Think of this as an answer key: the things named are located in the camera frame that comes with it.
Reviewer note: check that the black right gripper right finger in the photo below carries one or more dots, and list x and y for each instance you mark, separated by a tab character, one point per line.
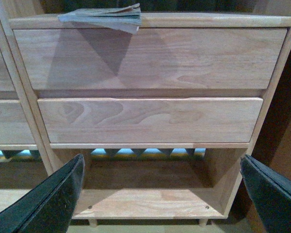
270	193

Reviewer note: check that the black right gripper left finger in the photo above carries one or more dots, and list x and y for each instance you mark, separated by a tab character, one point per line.
49	207

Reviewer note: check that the white blue paperback book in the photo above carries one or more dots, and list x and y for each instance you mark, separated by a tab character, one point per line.
127	19

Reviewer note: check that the left wooden shelf unit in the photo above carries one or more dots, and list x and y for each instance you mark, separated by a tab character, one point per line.
18	128

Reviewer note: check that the wooden shelf unit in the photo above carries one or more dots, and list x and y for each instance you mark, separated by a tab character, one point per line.
18	128
161	180

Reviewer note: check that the right wooden shelf unit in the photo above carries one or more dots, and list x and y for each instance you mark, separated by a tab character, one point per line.
161	180

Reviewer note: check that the lower wooden drawer front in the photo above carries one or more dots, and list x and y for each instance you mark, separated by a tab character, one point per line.
188	120

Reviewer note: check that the wooden drawer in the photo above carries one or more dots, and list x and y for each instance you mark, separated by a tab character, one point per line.
188	120
161	58

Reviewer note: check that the upper wooden drawer front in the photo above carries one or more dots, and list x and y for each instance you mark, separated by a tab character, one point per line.
161	58

